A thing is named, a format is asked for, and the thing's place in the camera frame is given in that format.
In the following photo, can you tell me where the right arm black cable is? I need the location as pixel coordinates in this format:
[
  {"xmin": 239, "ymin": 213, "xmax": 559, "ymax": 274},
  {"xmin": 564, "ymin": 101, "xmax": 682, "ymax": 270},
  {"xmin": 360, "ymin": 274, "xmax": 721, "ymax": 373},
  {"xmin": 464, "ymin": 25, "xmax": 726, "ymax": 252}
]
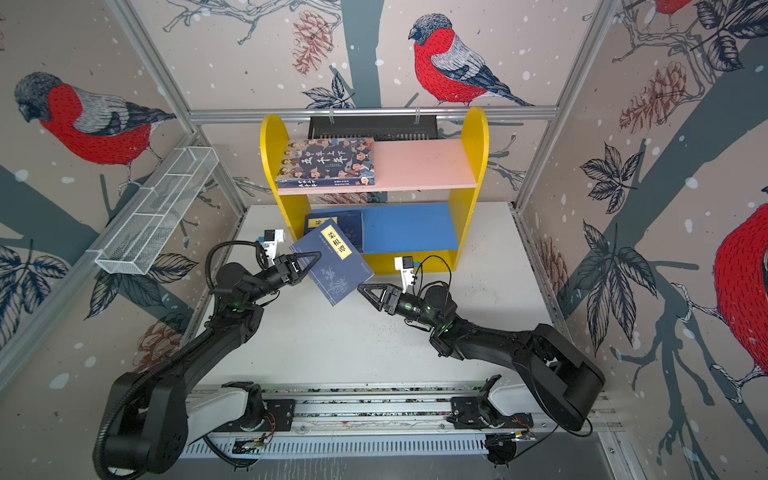
[{"xmin": 415, "ymin": 254, "xmax": 454, "ymax": 292}]

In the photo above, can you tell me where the blue book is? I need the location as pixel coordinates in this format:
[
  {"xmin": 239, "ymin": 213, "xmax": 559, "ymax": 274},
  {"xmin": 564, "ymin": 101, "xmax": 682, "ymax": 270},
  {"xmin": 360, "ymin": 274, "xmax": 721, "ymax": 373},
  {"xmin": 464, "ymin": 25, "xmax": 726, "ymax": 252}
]
[
  {"xmin": 305, "ymin": 210, "xmax": 364, "ymax": 253},
  {"xmin": 290, "ymin": 220, "xmax": 374, "ymax": 306}
]

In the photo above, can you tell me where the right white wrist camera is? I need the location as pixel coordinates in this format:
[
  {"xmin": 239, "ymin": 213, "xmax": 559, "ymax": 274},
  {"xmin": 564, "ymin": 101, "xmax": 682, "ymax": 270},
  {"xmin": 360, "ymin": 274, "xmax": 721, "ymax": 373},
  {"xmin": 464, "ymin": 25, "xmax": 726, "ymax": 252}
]
[{"xmin": 394, "ymin": 256, "xmax": 415, "ymax": 292}]

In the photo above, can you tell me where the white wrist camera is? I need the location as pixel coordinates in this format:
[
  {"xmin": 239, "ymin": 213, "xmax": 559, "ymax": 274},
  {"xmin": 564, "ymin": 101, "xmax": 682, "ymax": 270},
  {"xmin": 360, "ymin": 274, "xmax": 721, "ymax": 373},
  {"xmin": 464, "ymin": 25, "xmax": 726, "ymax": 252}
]
[
  {"xmin": 258, "ymin": 229, "xmax": 284, "ymax": 268},
  {"xmin": 394, "ymin": 256, "xmax": 415, "ymax": 292}
]

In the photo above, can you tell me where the yellow pink blue shelf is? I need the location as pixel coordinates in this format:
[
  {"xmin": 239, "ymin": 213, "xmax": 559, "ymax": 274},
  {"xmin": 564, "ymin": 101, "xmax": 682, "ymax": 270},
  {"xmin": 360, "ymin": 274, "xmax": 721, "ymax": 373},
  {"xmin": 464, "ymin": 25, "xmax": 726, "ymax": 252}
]
[{"xmin": 259, "ymin": 107, "xmax": 490, "ymax": 280}]

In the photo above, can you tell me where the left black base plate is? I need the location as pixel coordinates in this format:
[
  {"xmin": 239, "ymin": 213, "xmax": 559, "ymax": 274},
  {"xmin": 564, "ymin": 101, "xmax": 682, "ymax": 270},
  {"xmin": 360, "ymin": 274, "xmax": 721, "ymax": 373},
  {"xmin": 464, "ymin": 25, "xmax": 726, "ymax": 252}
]
[{"xmin": 238, "ymin": 399, "xmax": 296, "ymax": 433}]

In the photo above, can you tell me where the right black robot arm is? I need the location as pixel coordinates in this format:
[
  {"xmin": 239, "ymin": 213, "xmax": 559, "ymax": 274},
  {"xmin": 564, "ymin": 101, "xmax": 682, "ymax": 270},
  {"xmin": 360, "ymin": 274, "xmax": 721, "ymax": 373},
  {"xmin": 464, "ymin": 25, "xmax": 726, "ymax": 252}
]
[{"xmin": 357, "ymin": 282, "xmax": 605, "ymax": 435}]

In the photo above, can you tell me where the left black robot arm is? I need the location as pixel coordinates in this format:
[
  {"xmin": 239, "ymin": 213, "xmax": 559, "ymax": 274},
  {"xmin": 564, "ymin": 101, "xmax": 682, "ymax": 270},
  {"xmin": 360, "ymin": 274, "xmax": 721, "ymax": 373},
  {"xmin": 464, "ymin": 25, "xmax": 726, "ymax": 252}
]
[{"xmin": 92, "ymin": 251, "xmax": 322, "ymax": 479}]

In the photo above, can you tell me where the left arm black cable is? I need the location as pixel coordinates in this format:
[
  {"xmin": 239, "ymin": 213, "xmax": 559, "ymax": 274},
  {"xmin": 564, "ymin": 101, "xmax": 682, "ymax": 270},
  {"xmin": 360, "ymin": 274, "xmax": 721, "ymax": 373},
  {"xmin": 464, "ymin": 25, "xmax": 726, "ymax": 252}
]
[{"xmin": 205, "ymin": 239, "xmax": 268, "ymax": 289}]

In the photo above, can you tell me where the large illustrated colourful book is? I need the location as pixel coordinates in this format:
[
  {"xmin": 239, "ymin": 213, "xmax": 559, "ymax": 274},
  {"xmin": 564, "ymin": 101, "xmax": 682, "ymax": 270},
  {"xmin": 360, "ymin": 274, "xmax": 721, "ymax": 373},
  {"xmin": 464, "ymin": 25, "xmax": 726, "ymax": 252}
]
[{"xmin": 275, "ymin": 138, "xmax": 375, "ymax": 189}]

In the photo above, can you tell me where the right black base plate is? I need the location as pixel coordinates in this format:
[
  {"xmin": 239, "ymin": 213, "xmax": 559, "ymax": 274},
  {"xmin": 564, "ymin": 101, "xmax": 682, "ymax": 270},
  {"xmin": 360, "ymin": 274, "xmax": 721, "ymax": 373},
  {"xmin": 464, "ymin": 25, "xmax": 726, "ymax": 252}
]
[{"xmin": 446, "ymin": 397, "xmax": 534, "ymax": 430}]

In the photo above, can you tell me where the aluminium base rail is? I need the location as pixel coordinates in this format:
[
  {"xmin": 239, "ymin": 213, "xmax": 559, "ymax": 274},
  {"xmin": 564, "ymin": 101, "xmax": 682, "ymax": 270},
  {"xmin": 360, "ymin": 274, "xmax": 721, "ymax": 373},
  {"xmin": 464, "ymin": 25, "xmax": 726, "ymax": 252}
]
[{"xmin": 180, "ymin": 378, "xmax": 565, "ymax": 465}]

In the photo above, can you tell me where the white wire mesh basket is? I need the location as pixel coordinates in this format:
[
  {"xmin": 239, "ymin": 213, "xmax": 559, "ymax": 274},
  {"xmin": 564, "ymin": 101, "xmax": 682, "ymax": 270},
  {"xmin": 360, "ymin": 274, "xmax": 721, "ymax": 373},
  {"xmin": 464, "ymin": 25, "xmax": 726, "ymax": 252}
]
[{"xmin": 95, "ymin": 146, "xmax": 219, "ymax": 275}]

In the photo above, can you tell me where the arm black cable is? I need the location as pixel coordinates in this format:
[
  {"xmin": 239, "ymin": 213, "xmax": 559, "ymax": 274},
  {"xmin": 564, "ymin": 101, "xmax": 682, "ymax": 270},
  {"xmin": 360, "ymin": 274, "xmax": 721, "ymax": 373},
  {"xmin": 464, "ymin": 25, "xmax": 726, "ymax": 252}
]
[
  {"xmin": 205, "ymin": 239, "xmax": 268, "ymax": 289},
  {"xmin": 415, "ymin": 254, "xmax": 454, "ymax": 292}
]

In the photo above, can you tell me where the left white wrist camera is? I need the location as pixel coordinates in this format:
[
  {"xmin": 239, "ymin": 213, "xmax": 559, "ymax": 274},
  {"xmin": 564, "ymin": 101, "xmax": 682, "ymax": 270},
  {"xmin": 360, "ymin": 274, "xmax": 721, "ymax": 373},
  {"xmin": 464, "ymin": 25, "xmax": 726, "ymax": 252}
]
[{"xmin": 258, "ymin": 229, "xmax": 284, "ymax": 268}]

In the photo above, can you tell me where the black vent panel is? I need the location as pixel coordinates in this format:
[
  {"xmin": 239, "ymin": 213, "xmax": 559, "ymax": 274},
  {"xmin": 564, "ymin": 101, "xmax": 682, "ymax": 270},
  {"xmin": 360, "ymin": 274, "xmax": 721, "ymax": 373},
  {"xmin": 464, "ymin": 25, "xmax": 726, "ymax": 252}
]
[{"xmin": 308, "ymin": 115, "xmax": 439, "ymax": 141}]

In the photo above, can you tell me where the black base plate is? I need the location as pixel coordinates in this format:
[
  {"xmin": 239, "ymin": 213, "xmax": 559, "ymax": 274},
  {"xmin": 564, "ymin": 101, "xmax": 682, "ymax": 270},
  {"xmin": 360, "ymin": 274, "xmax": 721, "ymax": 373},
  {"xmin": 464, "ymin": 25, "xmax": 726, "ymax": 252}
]
[
  {"xmin": 238, "ymin": 399, "xmax": 296, "ymax": 433},
  {"xmin": 446, "ymin": 397, "xmax": 534, "ymax": 430}
]

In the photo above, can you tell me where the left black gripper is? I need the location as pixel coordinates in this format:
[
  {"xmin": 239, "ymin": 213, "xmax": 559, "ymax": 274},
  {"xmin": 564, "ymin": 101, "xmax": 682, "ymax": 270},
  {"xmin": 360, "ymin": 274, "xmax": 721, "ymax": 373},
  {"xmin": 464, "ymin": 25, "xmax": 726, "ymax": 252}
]
[{"xmin": 245, "ymin": 254, "xmax": 320, "ymax": 307}]

